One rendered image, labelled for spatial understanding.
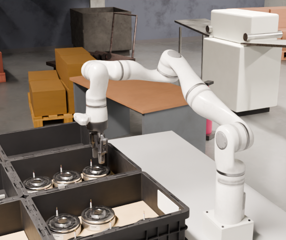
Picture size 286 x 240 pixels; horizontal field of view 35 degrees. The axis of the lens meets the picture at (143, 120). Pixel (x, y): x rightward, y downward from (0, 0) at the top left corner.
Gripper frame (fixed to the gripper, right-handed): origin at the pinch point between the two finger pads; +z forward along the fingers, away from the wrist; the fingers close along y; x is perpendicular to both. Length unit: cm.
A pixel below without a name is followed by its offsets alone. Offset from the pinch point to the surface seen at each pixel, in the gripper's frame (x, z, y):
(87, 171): 3.5, 6.6, 3.2
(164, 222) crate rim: -0.7, 1.9, -48.4
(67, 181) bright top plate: 12.5, 6.6, -1.2
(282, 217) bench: -58, 23, -34
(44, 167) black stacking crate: 17.7, 4.7, 9.8
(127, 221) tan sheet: 2.5, 10.1, -30.5
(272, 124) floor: -269, 90, 207
